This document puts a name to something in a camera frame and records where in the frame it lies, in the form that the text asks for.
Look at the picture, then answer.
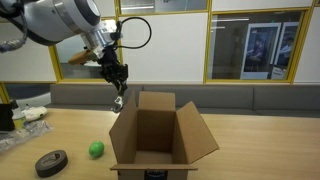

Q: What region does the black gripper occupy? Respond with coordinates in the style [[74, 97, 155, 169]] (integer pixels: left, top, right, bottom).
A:
[[99, 48, 129, 98]]

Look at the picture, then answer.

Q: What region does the brown cardboard box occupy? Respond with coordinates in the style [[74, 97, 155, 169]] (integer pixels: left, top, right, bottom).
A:
[[109, 90, 220, 180]]

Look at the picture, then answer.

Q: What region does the green toy apple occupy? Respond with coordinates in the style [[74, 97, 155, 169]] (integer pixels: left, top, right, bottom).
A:
[[88, 140, 106, 159]]

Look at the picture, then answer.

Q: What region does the black tape roll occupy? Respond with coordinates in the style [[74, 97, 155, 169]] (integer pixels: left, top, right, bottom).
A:
[[34, 149, 69, 178]]

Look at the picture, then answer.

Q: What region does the black box-shaped object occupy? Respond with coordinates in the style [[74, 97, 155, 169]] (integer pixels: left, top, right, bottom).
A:
[[0, 103, 16, 133]]

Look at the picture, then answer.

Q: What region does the white crumpled cloth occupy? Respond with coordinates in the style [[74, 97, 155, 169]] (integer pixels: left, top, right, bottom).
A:
[[22, 105, 49, 123]]

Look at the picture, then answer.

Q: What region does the grey bench sofa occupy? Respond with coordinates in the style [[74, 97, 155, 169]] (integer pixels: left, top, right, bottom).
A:
[[49, 83, 320, 118]]

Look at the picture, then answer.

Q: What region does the small bottle with black cap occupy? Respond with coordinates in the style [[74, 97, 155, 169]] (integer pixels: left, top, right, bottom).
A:
[[11, 99, 28, 131]]

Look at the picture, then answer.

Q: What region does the clear plastic bag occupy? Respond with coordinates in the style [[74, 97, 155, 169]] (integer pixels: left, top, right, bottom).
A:
[[0, 119, 54, 152]]

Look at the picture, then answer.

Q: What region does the large poster of seated person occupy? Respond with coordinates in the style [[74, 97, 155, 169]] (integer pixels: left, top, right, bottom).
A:
[[240, 22, 283, 81]]

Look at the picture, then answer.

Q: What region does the narrow poster of seated person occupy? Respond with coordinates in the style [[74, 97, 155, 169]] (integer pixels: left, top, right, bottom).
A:
[[270, 21, 300, 81]]

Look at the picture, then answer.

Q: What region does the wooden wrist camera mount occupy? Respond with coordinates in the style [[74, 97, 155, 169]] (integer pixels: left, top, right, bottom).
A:
[[68, 49, 100, 66]]

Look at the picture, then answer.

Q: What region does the black looped gripper cable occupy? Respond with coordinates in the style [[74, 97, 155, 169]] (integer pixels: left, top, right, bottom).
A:
[[114, 16, 153, 50]]

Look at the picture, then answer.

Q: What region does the grey wrapped arm cable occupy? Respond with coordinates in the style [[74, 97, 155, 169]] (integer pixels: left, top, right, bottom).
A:
[[0, 37, 27, 54]]

